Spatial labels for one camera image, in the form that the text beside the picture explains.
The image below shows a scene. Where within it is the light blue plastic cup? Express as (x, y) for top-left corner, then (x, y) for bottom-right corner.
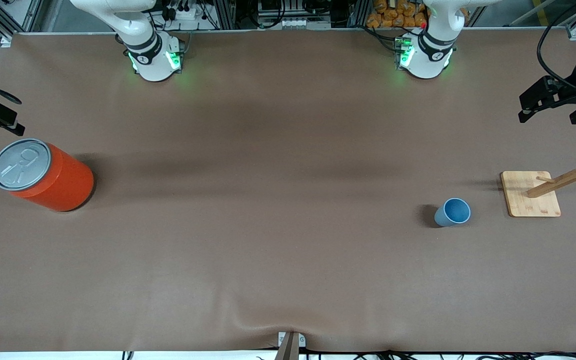
(434, 198), (471, 228)

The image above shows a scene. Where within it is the orange can with grey lid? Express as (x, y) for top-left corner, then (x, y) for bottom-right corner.
(0, 138), (95, 213)

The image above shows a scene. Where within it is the wooden mug tree stand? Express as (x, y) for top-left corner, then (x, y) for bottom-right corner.
(500, 136), (576, 218)

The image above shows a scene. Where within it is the bag of orange snacks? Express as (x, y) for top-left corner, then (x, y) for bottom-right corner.
(366, 0), (429, 28)

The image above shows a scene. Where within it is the white power strip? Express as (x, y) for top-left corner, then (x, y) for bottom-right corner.
(165, 0), (204, 21)

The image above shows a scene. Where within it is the white terminal block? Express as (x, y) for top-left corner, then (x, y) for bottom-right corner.
(278, 17), (314, 29)

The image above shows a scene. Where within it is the brown table mat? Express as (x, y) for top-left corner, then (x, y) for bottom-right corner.
(0, 27), (576, 353)

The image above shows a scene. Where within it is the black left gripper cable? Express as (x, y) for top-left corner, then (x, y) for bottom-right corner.
(537, 0), (576, 88)

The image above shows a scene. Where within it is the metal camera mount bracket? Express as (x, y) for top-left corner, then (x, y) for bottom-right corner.
(274, 331), (307, 360)

